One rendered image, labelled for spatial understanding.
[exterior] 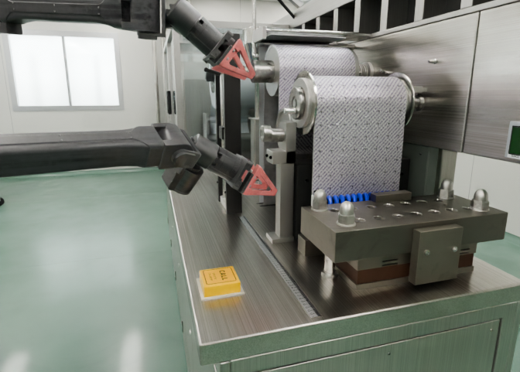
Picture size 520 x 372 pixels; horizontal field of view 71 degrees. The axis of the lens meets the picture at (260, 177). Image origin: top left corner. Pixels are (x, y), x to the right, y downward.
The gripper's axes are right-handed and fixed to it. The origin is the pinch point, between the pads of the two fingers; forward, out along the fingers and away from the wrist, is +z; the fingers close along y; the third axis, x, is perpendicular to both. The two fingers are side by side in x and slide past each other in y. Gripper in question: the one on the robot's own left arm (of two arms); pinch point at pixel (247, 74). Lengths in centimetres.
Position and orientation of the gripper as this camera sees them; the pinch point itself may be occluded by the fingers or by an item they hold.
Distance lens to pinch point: 82.8
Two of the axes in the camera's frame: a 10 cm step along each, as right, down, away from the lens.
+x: 6.1, -7.9, 0.2
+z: 7.4, 5.7, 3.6
